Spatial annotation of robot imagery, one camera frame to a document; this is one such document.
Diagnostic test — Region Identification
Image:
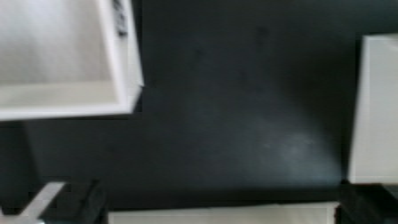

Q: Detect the white drawer cabinet frame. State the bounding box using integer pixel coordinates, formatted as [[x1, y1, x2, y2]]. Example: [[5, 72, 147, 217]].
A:
[[348, 33, 398, 183]]

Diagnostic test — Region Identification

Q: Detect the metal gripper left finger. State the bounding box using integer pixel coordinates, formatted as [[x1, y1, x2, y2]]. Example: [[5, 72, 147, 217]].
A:
[[0, 180, 108, 224]]

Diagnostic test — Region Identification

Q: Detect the white front drawer box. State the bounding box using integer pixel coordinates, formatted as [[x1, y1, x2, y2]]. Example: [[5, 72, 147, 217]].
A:
[[0, 0, 144, 121]]

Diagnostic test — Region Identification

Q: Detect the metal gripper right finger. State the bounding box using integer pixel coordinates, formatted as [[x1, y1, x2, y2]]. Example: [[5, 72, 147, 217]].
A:
[[334, 182, 398, 224]]

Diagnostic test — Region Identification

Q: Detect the white U-shaped boundary frame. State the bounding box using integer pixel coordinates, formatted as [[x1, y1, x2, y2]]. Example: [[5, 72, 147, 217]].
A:
[[108, 202, 337, 224]]

